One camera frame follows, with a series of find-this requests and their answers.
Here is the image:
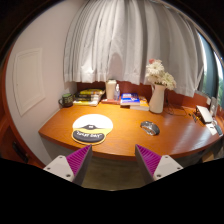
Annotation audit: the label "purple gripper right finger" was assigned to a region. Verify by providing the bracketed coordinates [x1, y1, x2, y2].
[135, 144, 182, 184]

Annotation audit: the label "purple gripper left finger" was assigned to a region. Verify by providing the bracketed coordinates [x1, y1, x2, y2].
[44, 145, 92, 186]

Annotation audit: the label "grey computer mouse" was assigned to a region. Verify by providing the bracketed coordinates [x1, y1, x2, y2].
[140, 121, 160, 136]

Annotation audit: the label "round yellow white mouse pad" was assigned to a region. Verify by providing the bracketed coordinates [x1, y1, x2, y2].
[71, 114, 113, 145]

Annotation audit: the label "white yellow book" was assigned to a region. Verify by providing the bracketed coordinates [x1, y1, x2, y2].
[130, 96, 149, 111]

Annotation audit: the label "white ceramic vase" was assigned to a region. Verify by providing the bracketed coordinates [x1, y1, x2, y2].
[149, 85, 165, 113]

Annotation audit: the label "dark green mug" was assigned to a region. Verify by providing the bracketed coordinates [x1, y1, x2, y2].
[58, 93, 73, 107]

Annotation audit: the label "white paper card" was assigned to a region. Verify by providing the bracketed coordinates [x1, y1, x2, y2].
[206, 123, 217, 135]

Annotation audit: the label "stack of dark books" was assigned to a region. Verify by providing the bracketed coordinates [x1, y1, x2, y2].
[73, 89, 105, 106]

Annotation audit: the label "white closed laptop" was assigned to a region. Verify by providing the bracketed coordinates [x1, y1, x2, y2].
[196, 105, 213, 124]

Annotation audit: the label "blue book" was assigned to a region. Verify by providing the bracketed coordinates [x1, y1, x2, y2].
[120, 93, 140, 106]

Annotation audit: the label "clear sanitizer bottle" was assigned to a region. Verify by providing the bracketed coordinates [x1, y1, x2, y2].
[114, 84, 120, 101]

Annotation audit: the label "white and pink flowers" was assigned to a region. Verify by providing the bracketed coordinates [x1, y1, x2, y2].
[146, 59, 176, 90]

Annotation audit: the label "white sheer curtain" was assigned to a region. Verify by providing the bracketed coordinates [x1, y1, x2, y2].
[64, 0, 203, 97]

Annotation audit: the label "black cable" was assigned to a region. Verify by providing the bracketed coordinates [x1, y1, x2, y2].
[164, 96, 198, 118]

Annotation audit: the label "white wall panel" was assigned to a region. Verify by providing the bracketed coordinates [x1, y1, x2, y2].
[13, 48, 45, 116]

